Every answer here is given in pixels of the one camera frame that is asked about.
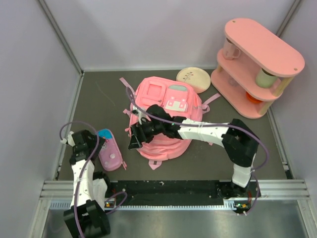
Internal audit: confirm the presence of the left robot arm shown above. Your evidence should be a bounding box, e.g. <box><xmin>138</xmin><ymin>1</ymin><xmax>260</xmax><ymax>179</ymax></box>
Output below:
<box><xmin>62</xmin><ymin>130</ymin><xmax>112</xmax><ymax>238</ymax></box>

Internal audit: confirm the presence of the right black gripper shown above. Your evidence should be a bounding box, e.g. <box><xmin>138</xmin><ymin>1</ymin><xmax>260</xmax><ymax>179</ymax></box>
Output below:
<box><xmin>129</xmin><ymin>119</ymin><xmax>164</xmax><ymax>151</ymax></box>

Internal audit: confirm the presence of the orange bowl on shelf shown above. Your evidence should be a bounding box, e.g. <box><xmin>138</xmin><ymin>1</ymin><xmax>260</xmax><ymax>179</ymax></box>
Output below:
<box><xmin>246</xmin><ymin>92</ymin><xmax>262</xmax><ymax>104</ymax></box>

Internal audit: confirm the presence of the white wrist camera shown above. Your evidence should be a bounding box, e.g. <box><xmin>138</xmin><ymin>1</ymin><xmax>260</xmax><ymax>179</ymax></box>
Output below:
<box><xmin>132</xmin><ymin>106</ymin><xmax>148</xmax><ymax>124</ymax></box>
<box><xmin>61</xmin><ymin>131</ymin><xmax>75</xmax><ymax>147</ymax></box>

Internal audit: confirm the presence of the pink mug on shelf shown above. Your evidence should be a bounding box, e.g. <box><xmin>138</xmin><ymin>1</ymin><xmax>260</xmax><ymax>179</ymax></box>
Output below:
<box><xmin>222</xmin><ymin>38</ymin><xmax>241</xmax><ymax>60</ymax></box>

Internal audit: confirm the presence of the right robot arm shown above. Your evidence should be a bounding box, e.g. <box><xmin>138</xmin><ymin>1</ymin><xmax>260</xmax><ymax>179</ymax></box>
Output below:
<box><xmin>128</xmin><ymin>105</ymin><xmax>259</xmax><ymax>196</ymax></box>

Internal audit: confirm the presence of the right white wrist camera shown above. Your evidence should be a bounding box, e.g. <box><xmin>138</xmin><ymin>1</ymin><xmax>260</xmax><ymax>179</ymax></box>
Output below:
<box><xmin>132</xmin><ymin>106</ymin><xmax>148</xmax><ymax>124</ymax></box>

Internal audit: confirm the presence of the cream and pink plate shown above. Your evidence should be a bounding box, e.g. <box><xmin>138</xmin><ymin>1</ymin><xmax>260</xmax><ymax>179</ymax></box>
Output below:
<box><xmin>176</xmin><ymin>67</ymin><xmax>211</xmax><ymax>94</ymax></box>

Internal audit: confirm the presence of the grey slotted cable duct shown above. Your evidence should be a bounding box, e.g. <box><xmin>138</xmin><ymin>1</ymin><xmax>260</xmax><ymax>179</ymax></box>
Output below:
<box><xmin>50</xmin><ymin>200</ymin><xmax>71</xmax><ymax>210</ymax></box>

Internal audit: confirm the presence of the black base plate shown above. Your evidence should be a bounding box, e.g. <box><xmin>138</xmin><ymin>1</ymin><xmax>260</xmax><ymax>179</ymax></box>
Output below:
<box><xmin>102</xmin><ymin>180</ymin><xmax>257</xmax><ymax>206</ymax></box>

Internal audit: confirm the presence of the pink three-tier shelf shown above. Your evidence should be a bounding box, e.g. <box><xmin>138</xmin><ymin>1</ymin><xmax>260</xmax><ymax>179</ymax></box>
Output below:
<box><xmin>211</xmin><ymin>18</ymin><xmax>305</xmax><ymax>119</ymax></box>

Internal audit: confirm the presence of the purple cartoon pencil case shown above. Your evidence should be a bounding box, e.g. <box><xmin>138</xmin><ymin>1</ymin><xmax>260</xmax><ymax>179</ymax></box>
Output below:
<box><xmin>98</xmin><ymin>129</ymin><xmax>127</xmax><ymax>172</ymax></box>

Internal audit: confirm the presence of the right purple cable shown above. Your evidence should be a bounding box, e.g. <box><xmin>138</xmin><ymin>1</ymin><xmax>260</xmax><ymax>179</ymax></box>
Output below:
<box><xmin>125</xmin><ymin>86</ymin><xmax>270</xmax><ymax>215</ymax></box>

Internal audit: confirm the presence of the pale green cup on shelf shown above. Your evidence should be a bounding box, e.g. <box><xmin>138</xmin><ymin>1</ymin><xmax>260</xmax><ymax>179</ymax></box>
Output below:
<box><xmin>255</xmin><ymin>69</ymin><xmax>277</xmax><ymax>88</ymax></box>

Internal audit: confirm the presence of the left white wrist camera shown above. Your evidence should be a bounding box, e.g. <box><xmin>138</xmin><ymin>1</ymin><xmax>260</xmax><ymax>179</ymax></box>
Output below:
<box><xmin>61</xmin><ymin>131</ymin><xmax>75</xmax><ymax>147</ymax></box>

